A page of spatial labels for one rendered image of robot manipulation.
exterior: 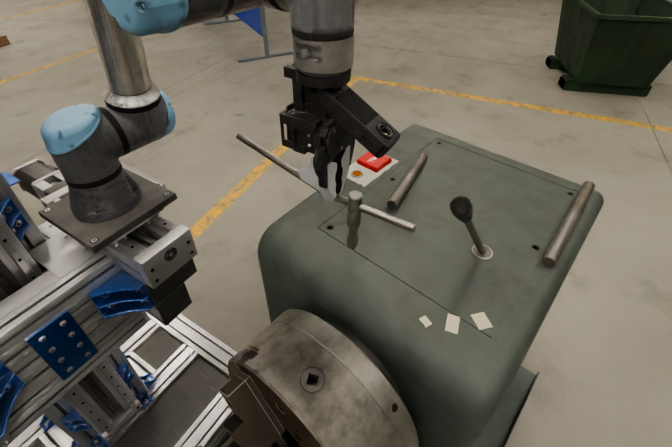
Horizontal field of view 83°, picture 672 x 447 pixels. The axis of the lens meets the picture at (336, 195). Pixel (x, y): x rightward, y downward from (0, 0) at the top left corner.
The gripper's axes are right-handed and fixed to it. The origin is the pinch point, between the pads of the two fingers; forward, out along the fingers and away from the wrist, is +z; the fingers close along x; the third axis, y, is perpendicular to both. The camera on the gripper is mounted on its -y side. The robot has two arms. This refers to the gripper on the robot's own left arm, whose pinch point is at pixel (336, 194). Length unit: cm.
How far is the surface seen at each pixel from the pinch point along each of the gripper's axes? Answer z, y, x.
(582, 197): 10, -36, -36
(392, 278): 12.2, -11.6, 0.9
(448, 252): 12.1, -17.7, -9.6
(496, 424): 83, -42, -22
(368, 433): 18.0, -18.2, 21.3
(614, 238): 137, -90, -202
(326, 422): 15.2, -13.3, 23.9
